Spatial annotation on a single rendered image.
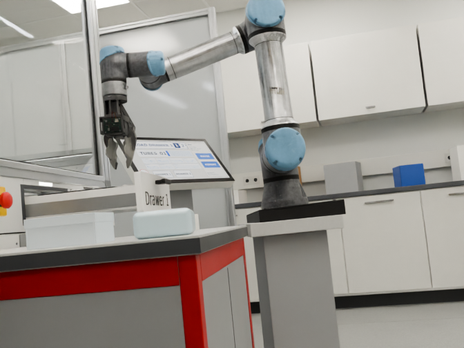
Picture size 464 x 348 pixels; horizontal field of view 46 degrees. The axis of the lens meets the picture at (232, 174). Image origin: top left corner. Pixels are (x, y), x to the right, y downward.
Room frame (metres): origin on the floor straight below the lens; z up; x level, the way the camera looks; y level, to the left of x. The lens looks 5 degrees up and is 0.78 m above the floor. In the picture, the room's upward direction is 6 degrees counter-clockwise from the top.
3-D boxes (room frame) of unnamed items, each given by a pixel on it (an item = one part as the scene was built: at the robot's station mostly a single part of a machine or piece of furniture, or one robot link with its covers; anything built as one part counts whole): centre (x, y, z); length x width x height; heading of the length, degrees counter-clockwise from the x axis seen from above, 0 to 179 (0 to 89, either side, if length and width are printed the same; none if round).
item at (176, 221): (0.95, 0.12, 0.78); 0.15 x 0.10 x 0.04; 2
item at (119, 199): (1.61, 0.44, 0.86); 0.40 x 0.26 x 0.06; 82
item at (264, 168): (1.76, -0.15, 0.96); 0.13 x 0.12 x 0.14; 3
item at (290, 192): (1.76, -0.16, 0.85); 0.15 x 0.15 x 0.10
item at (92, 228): (0.96, 0.29, 0.79); 0.13 x 0.09 x 0.05; 82
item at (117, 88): (1.62, 0.32, 1.19); 0.08 x 0.08 x 0.05
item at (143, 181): (1.58, 0.23, 0.87); 0.29 x 0.02 x 0.11; 172
